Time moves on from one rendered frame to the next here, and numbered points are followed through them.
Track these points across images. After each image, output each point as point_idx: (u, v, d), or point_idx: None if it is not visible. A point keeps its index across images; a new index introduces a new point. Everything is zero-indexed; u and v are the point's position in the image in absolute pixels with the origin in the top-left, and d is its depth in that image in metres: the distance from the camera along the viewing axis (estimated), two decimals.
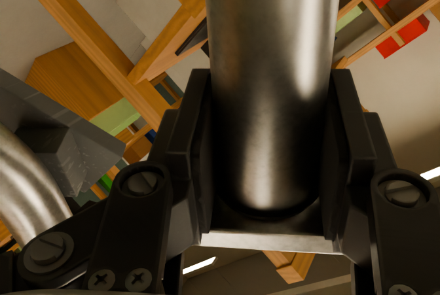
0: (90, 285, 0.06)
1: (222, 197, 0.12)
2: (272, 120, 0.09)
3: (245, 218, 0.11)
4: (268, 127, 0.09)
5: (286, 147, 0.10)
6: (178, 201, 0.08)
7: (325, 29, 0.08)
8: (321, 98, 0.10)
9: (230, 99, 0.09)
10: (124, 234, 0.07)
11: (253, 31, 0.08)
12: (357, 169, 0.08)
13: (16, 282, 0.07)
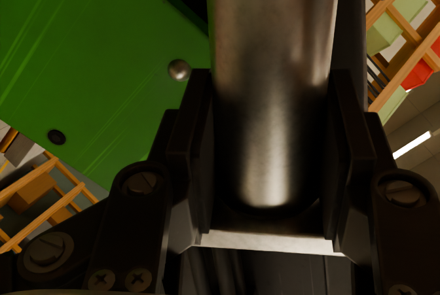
0: (90, 285, 0.06)
1: (222, 197, 0.12)
2: (272, 115, 0.09)
3: (243, 218, 0.11)
4: (268, 123, 0.09)
5: (285, 143, 0.10)
6: (178, 201, 0.08)
7: (323, 23, 0.08)
8: (321, 95, 0.10)
9: (230, 94, 0.09)
10: (124, 234, 0.07)
11: (253, 23, 0.08)
12: (357, 169, 0.08)
13: (16, 282, 0.07)
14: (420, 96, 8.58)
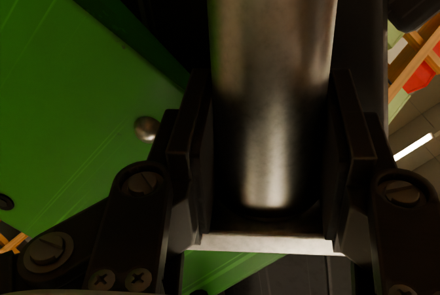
0: (90, 285, 0.06)
1: (222, 201, 0.12)
2: (274, 114, 0.09)
3: (245, 220, 0.11)
4: (270, 121, 0.09)
5: (288, 142, 0.10)
6: (178, 201, 0.08)
7: (325, 20, 0.08)
8: (322, 93, 0.10)
9: (232, 93, 0.09)
10: (124, 234, 0.07)
11: (255, 21, 0.08)
12: (357, 169, 0.08)
13: (16, 282, 0.07)
14: (421, 97, 8.53)
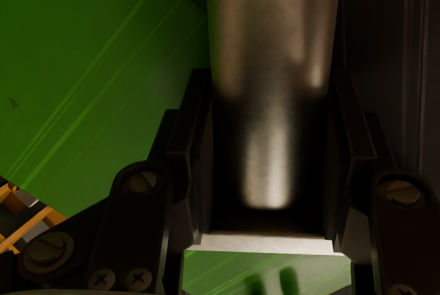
0: (90, 285, 0.06)
1: (222, 201, 0.12)
2: (274, 114, 0.09)
3: (245, 220, 0.11)
4: (270, 122, 0.09)
5: (288, 142, 0.10)
6: (178, 201, 0.08)
7: (325, 20, 0.08)
8: (323, 93, 0.10)
9: (232, 94, 0.09)
10: (124, 234, 0.07)
11: (256, 21, 0.08)
12: (357, 169, 0.08)
13: (16, 282, 0.07)
14: None
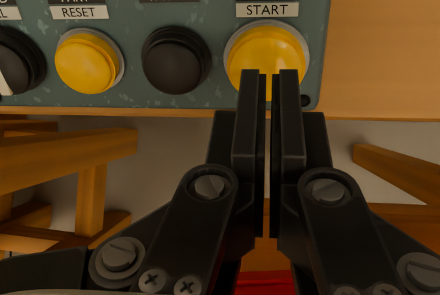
0: (141, 282, 0.06)
1: None
2: None
3: None
4: None
5: None
6: (245, 205, 0.08)
7: None
8: None
9: None
10: (181, 237, 0.07)
11: None
12: (288, 167, 0.08)
13: (86, 280, 0.07)
14: None
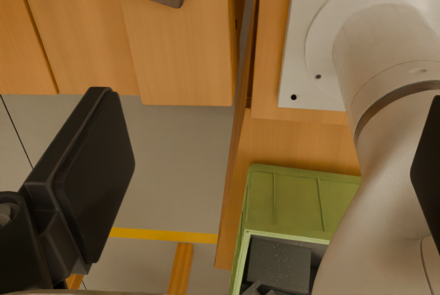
0: None
1: None
2: None
3: None
4: None
5: None
6: (36, 235, 0.08)
7: None
8: None
9: None
10: None
11: None
12: None
13: None
14: None
